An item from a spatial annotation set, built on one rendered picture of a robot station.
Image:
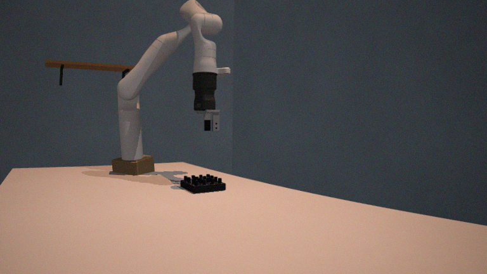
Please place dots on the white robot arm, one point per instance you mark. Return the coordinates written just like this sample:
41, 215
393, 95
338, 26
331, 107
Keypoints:
155, 56

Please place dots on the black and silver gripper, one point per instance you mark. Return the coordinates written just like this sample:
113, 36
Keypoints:
204, 83

